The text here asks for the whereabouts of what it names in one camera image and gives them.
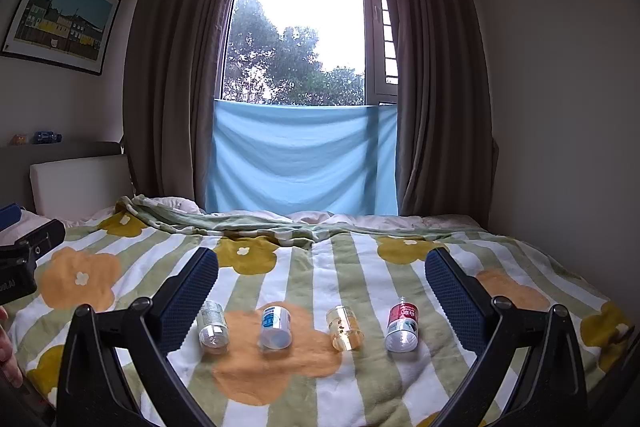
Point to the floral striped blanket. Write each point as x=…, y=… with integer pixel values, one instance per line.
x=310, y=383

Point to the amber clear plastic cup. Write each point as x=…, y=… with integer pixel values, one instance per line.
x=344, y=329

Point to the blue toy car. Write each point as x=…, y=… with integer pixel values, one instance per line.
x=46, y=137

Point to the red label clear cup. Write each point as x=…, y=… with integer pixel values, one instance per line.
x=402, y=331

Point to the brown curtain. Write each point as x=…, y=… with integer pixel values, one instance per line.
x=446, y=154
x=174, y=59

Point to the window with frame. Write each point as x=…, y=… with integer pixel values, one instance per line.
x=309, y=53

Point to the light blue hanging cloth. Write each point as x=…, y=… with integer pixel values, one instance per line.
x=286, y=159

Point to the framed town picture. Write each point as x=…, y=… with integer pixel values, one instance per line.
x=73, y=34

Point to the left brown curtain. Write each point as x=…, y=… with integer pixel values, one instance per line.
x=174, y=59

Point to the person's left hand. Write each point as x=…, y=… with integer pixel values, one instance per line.
x=8, y=363

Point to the white headboard cushion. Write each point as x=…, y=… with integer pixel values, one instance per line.
x=72, y=189

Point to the small orange toy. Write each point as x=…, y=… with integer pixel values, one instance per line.
x=19, y=139

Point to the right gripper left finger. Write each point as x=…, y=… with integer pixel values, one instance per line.
x=92, y=387

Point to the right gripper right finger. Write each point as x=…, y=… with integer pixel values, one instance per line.
x=550, y=389

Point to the pink white bed sheet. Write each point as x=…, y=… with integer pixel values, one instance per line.
x=177, y=215

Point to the right brown curtain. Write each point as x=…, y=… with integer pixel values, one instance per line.
x=446, y=154

